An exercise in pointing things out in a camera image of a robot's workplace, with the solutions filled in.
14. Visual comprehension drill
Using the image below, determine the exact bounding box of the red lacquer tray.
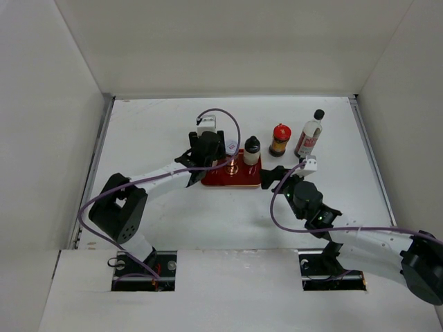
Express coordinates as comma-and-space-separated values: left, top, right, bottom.
201, 149, 262, 187

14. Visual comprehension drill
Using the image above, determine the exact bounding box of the purple cable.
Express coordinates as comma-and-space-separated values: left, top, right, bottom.
269, 160, 443, 243
78, 108, 242, 282

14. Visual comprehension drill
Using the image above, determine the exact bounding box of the black-cap white salt bottle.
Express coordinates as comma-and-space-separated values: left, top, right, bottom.
243, 136, 261, 166

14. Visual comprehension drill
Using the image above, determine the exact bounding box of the white-lid seasoning jar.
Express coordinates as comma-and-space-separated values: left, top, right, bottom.
224, 139, 238, 176

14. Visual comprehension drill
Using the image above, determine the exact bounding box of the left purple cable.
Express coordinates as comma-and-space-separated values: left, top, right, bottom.
78, 108, 242, 282

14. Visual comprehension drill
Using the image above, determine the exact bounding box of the red-cap dark sauce bottle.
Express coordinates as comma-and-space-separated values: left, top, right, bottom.
269, 123, 291, 157

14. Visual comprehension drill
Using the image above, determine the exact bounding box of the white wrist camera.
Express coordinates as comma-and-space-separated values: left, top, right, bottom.
197, 114, 217, 137
297, 155, 318, 177

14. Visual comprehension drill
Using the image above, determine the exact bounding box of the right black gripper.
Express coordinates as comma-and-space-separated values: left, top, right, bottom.
259, 165, 309, 220

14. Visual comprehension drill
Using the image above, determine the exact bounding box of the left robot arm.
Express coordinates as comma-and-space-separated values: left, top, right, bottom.
89, 131, 226, 276

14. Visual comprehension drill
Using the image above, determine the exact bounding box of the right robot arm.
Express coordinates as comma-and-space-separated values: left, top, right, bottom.
260, 160, 442, 306

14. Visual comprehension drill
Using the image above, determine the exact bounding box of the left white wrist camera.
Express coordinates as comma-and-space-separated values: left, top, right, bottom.
197, 114, 217, 137

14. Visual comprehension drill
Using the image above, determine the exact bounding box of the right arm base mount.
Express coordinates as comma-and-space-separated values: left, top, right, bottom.
298, 243, 366, 291

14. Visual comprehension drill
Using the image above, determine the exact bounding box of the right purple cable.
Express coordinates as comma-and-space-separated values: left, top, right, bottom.
269, 160, 443, 243

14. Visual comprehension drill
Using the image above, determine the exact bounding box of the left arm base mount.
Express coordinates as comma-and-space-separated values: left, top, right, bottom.
107, 251, 178, 293

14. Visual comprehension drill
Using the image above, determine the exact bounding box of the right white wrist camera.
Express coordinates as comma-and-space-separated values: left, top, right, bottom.
297, 155, 318, 177

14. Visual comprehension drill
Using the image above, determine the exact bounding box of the tall vinegar bottle black cap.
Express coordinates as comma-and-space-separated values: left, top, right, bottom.
294, 109, 325, 158

